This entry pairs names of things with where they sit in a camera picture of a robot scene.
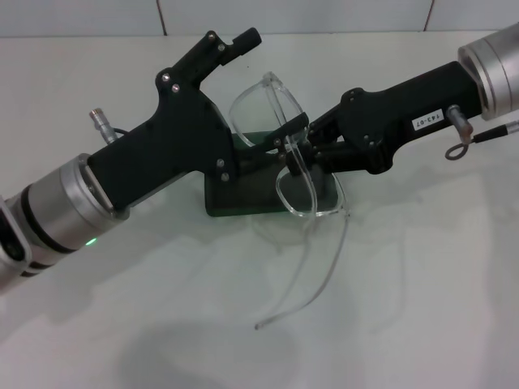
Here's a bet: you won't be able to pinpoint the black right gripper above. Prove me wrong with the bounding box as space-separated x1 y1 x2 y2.
285 59 487 177

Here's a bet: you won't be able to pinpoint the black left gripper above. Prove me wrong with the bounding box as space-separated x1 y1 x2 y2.
87 27 311 215

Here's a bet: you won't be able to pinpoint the clear transparent glasses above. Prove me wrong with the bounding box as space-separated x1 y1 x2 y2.
228 71 353 331

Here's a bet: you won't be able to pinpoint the green glasses case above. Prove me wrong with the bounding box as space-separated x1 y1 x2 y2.
204 130 342 219

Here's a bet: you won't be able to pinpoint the silver left gripper plug connector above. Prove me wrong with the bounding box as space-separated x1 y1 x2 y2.
91 107 131 146

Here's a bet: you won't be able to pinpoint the metal ring pull pin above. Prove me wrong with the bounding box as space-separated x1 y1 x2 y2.
444 104 474 162

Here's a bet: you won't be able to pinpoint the right gripper cable with plug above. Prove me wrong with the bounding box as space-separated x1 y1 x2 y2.
469 120 519 146

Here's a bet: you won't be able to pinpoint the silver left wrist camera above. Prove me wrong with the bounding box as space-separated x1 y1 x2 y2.
0 196 33 276

